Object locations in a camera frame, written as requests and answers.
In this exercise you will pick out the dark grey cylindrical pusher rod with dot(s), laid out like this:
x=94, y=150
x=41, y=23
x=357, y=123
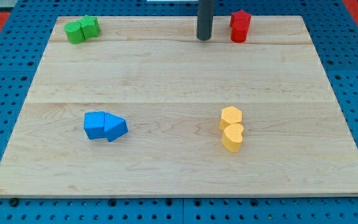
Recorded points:
x=205, y=19

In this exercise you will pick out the yellow hexagon block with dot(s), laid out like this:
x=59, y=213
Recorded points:
x=230, y=115

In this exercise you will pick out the green circle block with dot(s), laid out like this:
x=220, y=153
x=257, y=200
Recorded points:
x=74, y=32

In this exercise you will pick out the red star block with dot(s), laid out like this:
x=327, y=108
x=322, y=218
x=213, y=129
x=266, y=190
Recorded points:
x=241, y=18

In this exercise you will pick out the wooden board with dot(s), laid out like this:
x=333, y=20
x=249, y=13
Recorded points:
x=170, y=88

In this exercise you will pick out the green star block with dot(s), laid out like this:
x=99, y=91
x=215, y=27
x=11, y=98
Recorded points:
x=89, y=26

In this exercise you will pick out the yellow heart block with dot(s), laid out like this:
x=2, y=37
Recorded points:
x=233, y=137

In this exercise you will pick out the blue triangle block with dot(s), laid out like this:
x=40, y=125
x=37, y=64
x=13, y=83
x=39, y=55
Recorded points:
x=114, y=127

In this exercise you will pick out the blue square block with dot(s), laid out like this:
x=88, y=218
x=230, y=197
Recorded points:
x=94, y=124

